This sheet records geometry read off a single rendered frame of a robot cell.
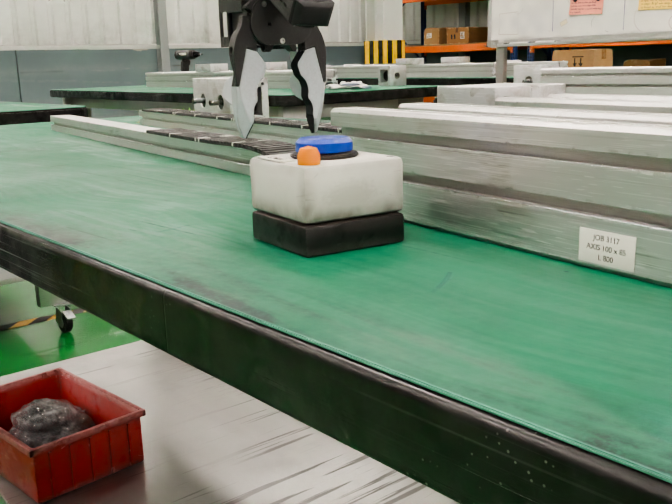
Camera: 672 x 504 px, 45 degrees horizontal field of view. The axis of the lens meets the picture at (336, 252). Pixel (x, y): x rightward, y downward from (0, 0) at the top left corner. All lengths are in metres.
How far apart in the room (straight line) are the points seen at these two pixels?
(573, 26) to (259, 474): 3.02
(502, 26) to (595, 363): 3.97
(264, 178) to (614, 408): 0.33
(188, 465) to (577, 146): 1.12
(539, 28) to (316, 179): 3.66
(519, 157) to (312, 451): 1.05
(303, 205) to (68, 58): 12.00
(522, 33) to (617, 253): 3.75
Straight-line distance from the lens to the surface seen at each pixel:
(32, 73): 12.30
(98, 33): 12.70
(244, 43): 0.87
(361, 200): 0.54
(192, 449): 1.55
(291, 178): 0.53
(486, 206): 0.56
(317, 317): 0.41
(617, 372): 0.35
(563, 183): 0.51
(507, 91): 0.84
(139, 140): 1.30
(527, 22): 4.20
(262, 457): 1.50
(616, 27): 3.93
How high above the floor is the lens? 0.90
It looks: 13 degrees down
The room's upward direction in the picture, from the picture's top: 2 degrees counter-clockwise
